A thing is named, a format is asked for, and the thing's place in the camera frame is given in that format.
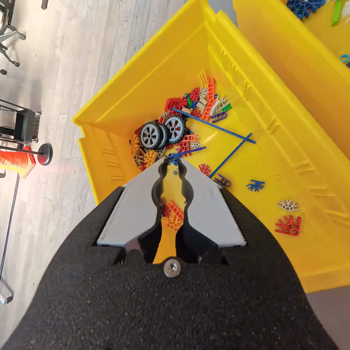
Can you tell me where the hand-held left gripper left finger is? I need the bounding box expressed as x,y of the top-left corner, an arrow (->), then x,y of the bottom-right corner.
96,159 -> 167,260

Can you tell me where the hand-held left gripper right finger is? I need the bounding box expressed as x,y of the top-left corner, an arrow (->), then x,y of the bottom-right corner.
178,159 -> 245,257

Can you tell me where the yellow plastic bin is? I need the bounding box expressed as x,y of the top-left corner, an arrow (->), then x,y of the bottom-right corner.
72,0 -> 350,294
233,0 -> 350,159

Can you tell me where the grey rod with blue connector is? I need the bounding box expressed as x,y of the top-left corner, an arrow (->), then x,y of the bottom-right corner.
166,152 -> 184,166

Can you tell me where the grey toy wheel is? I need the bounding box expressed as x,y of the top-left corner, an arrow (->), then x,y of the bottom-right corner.
164,115 -> 189,144
140,122 -> 167,151

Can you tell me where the black round stand base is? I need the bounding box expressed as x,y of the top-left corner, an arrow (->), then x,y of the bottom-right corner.
0,142 -> 54,167

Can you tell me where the pile of toy building pieces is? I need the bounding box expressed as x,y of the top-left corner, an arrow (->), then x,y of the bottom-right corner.
130,77 -> 304,237

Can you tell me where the orange traffic cone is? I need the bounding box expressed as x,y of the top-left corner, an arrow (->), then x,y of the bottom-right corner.
0,145 -> 37,179

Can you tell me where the black metal cart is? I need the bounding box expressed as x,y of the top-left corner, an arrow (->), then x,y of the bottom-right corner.
0,100 -> 42,144

